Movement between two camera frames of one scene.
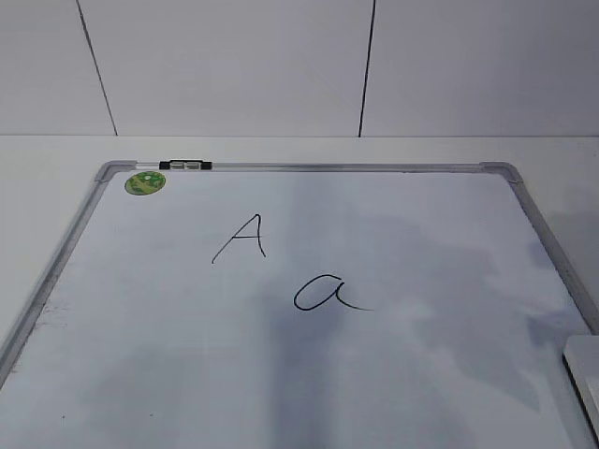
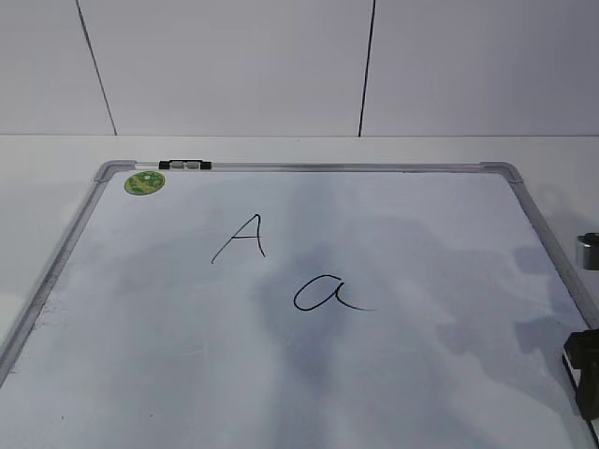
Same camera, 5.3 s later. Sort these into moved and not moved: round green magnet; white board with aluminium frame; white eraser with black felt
Moved: white eraser with black felt
Not moved: white board with aluminium frame; round green magnet
